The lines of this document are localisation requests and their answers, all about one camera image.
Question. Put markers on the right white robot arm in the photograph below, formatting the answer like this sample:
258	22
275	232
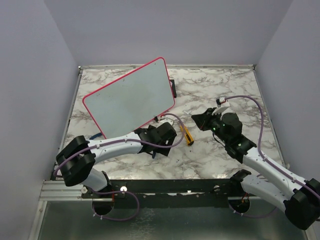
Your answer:
297	197

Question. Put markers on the pink framed whiteboard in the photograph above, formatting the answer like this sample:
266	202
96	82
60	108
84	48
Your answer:
132	100

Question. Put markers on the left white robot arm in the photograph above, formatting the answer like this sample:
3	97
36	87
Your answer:
76	161

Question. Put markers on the black network switch box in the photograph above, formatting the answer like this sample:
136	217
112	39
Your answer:
173	87

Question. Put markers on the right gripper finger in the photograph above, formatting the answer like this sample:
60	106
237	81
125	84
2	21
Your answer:
210	111
201	121

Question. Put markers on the blue handled pliers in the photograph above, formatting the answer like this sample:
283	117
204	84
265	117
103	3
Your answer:
97	135

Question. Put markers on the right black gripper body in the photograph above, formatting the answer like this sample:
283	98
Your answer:
215	123

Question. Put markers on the yellow utility knife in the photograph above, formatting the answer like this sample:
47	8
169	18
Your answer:
189	139

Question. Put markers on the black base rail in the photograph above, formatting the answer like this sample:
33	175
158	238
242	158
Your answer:
168	193

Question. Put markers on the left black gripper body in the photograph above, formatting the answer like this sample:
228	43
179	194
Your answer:
163	151

